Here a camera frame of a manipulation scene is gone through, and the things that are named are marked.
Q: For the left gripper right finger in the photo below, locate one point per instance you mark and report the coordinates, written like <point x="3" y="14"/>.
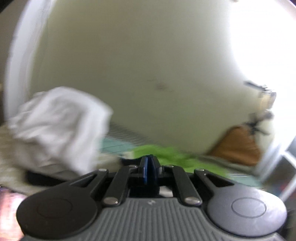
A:
<point x="154" y="166"/>

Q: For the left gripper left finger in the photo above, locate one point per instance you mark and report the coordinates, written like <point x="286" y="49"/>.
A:
<point x="144" y="166"/>

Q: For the green navy white knit sweater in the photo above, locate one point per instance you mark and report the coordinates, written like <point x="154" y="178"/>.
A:
<point x="171" y="156"/>

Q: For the orange brown pillow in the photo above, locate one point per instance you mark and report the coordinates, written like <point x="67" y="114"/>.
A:
<point x="238" y="146"/>

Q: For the white folded garment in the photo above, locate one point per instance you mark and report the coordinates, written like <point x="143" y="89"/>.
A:
<point x="58" y="132"/>

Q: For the black folded garment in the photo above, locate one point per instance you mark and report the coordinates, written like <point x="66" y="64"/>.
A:
<point x="37" y="179"/>

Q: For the patterned beige teal bedsheet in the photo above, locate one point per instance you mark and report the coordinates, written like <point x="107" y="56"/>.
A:
<point x="116" y="144"/>

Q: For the black tape star on wall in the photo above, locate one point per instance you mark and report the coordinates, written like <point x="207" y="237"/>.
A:
<point x="255" y="119"/>

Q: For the metal bed frame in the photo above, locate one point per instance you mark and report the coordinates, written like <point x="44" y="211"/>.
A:
<point x="275" y="172"/>

